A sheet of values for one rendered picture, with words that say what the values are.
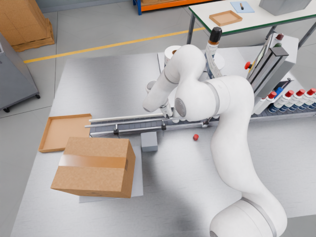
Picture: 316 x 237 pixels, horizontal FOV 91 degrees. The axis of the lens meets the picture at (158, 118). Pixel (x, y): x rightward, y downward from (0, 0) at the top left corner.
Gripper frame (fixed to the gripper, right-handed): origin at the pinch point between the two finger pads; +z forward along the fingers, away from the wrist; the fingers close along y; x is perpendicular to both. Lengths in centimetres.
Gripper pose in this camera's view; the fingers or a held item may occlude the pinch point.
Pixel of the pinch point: (169, 114)
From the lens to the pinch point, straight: 105.6
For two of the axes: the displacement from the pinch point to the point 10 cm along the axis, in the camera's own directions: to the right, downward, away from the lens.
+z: 3.4, 4.7, 8.1
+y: -1.1, -8.4, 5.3
